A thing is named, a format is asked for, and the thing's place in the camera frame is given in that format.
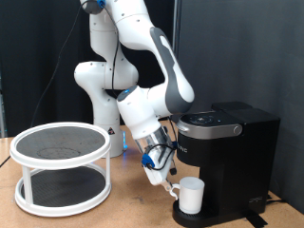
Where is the black tape strip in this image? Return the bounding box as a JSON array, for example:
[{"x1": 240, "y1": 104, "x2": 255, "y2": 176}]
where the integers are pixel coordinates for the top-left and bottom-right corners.
[{"x1": 242, "y1": 208, "x2": 269, "y2": 228}]

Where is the black Keurig coffee machine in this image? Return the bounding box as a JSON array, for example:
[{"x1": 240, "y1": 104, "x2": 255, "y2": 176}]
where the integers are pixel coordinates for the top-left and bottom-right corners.
[{"x1": 172, "y1": 101, "x2": 281, "y2": 228}]

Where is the blue cable clip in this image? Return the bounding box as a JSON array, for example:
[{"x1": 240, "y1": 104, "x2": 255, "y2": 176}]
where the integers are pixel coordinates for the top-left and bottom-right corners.
[{"x1": 141, "y1": 153, "x2": 156, "y2": 169}]

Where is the black curtain backdrop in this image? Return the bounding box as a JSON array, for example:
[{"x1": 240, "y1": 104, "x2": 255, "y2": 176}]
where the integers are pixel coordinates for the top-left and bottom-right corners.
[{"x1": 0, "y1": 0, "x2": 176, "y2": 138}]

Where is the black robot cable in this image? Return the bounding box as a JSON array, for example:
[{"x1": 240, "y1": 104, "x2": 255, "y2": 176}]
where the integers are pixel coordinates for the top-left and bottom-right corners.
[{"x1": 0, "y1": 0, "x2": 179, "y2": 177}]

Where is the white ceramic mug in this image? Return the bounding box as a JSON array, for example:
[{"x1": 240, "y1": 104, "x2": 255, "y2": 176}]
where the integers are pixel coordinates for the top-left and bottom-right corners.
[{"x1": 168, "y1": 176, "x2": 206, "y2": 216}]

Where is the black power cord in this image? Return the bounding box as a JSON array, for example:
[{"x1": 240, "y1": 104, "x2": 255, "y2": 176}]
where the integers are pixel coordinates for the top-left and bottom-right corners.
[{"x1": 265, "y1": 194, "x2": 288, "y2": 205}]

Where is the white two-tier turntable stand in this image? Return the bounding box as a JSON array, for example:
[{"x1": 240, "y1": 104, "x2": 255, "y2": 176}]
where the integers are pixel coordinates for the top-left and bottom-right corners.
[{"x1": 9, "y1": 122, "x2": 113, "y2": 219}]

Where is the grey metal frame pole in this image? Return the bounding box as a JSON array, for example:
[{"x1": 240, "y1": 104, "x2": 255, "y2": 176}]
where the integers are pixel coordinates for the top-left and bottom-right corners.
[{"x1": 167, "y1": 0, "x2": 183, "y2": 58}]

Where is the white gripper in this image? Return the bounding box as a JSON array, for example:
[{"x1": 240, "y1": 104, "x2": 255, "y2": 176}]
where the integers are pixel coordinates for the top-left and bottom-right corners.
[{"x1": 141, "y1": 143, "x2": 176, "y2": 193}]

